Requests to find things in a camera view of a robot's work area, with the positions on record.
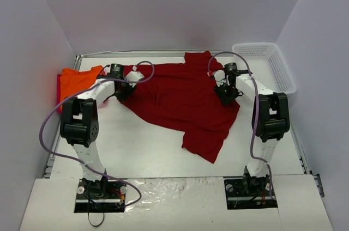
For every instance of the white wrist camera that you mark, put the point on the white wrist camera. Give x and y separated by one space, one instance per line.
218 76
133 77

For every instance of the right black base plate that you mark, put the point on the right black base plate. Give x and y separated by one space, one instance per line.
256 196

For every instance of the aluminium table frame rail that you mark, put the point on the aluminium table frame rail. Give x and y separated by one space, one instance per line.
84 62

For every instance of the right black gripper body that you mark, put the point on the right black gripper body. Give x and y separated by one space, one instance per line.
226 95

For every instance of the folded light pink t-shirt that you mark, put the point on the folded light pink t-shirt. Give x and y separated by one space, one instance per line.
104 104

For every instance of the dark red t-shirt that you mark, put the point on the dark red t-shirt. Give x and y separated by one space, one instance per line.
181 97

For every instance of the folded orange t-shirt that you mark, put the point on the folded orange t-shirt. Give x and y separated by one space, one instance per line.
73 81

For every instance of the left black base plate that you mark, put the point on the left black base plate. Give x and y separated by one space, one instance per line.
104 196

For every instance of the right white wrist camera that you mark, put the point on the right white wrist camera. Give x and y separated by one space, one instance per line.
218 76

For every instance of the white plastic basket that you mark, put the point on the white plastic basket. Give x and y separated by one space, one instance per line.
268 65

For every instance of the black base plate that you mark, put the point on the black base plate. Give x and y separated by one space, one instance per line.
104 196
256 196

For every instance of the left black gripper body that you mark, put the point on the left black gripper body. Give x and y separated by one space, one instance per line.
123 93

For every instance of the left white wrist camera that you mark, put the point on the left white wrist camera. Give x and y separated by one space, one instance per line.
133 77

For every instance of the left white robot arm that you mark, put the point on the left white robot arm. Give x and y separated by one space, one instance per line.
80 123

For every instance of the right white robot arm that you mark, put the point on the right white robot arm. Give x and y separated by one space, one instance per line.
270 118

